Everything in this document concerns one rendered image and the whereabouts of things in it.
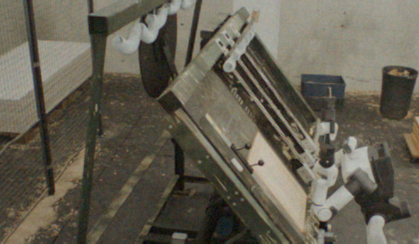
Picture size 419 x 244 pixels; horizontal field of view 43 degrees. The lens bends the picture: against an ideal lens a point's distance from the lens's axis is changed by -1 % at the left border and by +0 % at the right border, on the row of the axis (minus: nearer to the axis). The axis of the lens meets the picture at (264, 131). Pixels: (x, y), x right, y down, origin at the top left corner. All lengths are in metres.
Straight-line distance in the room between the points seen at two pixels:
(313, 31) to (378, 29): 0.99
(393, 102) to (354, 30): 1.41
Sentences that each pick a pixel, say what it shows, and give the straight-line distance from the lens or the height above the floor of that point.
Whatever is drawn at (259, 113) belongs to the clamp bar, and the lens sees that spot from 3.58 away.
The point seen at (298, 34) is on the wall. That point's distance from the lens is 8.20.
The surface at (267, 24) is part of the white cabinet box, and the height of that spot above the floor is 1.28.
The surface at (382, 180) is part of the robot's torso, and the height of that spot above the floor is 1.26.
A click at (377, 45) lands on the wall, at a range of 8.34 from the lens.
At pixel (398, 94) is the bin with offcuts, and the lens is 7.42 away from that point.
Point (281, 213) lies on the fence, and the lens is 3.05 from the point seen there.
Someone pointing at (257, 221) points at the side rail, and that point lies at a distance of 2.80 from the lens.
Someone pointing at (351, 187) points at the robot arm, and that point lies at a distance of 2.98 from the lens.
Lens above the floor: 2.74
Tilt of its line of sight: 24 degrees down
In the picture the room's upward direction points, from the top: 4 degrees clockwise
